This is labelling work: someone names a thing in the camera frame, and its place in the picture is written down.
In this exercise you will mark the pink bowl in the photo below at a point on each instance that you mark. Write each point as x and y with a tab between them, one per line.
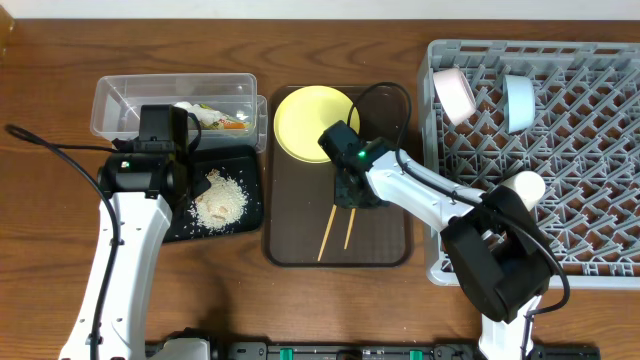
455	95

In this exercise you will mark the yellow plate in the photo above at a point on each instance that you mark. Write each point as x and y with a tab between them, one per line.
303	116

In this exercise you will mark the black plastic bin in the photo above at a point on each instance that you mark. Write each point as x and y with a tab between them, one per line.
239	163

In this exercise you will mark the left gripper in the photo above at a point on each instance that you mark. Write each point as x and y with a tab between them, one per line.
195	187

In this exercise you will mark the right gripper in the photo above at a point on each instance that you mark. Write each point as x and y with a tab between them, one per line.
341	198

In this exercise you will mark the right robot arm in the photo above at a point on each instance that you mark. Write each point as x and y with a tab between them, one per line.
497	252

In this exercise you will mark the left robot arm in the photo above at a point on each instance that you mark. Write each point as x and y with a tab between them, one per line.
142	186

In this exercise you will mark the wooden chopstick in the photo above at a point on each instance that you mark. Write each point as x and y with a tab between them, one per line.
349	228
327	232

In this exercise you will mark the clear plastic bin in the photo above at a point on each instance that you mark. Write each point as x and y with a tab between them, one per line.
118	101

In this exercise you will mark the dark brown serving tray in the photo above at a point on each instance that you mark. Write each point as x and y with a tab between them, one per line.
298	205

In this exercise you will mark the grey dishwasher rack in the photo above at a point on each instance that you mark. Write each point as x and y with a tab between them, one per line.
584	142

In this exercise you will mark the light blue bowl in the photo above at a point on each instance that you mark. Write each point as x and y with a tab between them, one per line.
520	104

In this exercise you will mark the white green cup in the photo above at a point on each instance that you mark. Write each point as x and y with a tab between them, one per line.
529	186

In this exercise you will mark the rice food waste pile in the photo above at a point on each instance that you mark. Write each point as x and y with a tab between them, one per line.
221	206

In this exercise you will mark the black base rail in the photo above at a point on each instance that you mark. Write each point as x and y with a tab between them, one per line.
459	351

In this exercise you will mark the snack wrapper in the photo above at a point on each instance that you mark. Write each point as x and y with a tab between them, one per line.
212	119

